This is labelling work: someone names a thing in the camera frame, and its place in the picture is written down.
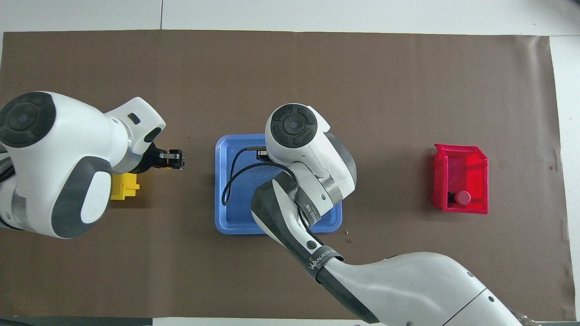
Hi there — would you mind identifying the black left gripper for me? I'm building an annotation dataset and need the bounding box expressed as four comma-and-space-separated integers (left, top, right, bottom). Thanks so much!
129, 142, 186, 175

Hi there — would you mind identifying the blue plastic tray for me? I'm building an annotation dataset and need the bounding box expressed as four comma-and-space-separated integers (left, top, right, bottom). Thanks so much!
215, 134, 343, 235

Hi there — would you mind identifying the yellow plastic bin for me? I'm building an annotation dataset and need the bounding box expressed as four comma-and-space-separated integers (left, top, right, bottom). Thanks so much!
110, 173, 140, 201

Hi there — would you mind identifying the brown paper table mat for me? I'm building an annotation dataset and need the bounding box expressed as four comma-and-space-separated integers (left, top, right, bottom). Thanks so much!
0, 30, 577, 320

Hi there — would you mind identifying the red plastic bin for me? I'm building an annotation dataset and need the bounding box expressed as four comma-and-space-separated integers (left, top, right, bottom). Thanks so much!
430, 144, 489, 215

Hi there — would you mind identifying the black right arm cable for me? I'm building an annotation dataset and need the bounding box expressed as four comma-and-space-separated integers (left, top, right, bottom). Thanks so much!
222, 147, 295, 206

